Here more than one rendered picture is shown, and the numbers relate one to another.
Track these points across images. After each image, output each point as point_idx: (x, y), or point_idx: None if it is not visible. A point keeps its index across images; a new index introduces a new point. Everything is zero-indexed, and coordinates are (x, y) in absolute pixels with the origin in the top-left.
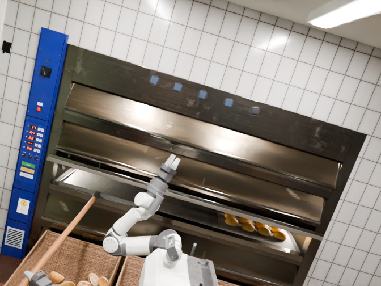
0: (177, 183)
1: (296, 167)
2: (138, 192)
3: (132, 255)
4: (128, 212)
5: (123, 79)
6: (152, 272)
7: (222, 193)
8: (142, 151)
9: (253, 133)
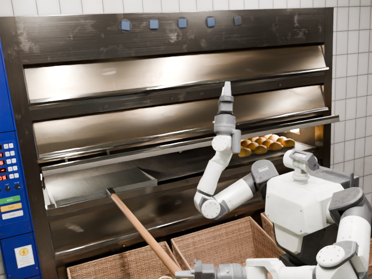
0: (191, 134)
1: (291, 63)
2: (138, 172)
3: (235, 207)
4: (210, 166)
5: (88, 37)
6: (299, 193)
7: (240, 122)
8: (140, 116)
9: (243, 45)
